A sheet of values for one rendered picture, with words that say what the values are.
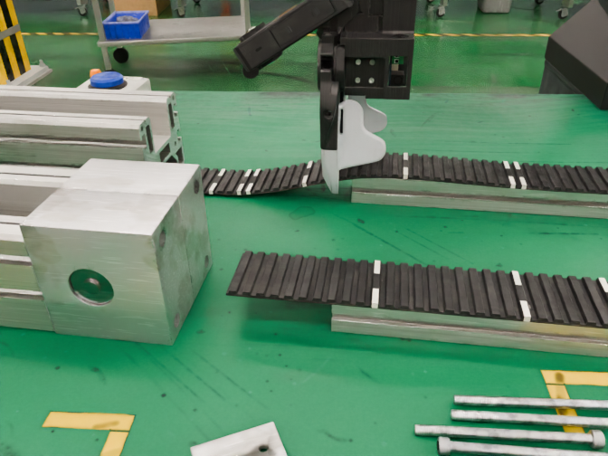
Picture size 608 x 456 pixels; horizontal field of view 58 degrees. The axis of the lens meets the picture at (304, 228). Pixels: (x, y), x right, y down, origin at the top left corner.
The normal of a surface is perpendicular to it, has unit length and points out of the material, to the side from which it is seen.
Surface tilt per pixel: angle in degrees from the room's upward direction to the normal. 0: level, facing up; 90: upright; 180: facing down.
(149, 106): 90
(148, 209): 0
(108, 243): 90
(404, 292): 0
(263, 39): 88
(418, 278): 0
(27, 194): 90
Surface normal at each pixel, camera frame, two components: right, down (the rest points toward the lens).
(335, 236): -0.01, -0.84
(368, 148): -0.15, 0.37
